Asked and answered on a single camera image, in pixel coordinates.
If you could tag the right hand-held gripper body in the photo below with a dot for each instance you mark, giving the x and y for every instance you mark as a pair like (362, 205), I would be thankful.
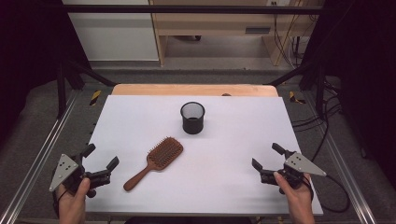
(300, 164)

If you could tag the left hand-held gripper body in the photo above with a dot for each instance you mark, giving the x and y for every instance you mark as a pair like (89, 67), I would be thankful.
(66, 169)

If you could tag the brown wooden hairbrush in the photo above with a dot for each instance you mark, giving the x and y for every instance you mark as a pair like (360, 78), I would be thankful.
(163, 154)

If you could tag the black mesh cup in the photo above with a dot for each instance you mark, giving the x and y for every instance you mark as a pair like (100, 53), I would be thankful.
(193, 126)

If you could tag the person's left hand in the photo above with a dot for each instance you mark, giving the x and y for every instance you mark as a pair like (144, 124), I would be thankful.
(72, 203)

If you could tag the person's right hand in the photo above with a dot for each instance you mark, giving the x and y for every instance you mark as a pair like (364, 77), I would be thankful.
(297, 202)

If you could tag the white table cover sheet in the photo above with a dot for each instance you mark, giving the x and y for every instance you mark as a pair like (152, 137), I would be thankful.
(211, 174)

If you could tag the yellow black tape marker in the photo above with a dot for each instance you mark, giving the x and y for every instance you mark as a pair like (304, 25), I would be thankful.
(294, 97)
(95, 97)

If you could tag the person's dark clothing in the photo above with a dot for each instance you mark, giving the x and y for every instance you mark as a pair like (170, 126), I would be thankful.
(186, 221)

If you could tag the light wooden table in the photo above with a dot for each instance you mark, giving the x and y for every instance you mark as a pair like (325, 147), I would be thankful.
(174, 90)

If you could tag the black curtain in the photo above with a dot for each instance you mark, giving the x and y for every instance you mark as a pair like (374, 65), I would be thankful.
(28, 56)
(364, 77)

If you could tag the white cabinet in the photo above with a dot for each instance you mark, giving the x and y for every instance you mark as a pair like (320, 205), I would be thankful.
(113, 34)

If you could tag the light wooden desk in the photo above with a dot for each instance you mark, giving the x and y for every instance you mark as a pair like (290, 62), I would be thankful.
(214, 23)

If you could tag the aluminium floor rail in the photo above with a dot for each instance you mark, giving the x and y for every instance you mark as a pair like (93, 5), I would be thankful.
(37, 155)
(345, 174)

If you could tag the black frame strut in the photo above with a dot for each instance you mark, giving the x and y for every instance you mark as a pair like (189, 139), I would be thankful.
(90, 76)
(292, 74)

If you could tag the black horizontal frame bar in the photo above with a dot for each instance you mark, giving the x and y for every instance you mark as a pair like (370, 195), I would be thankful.
(186, 9)

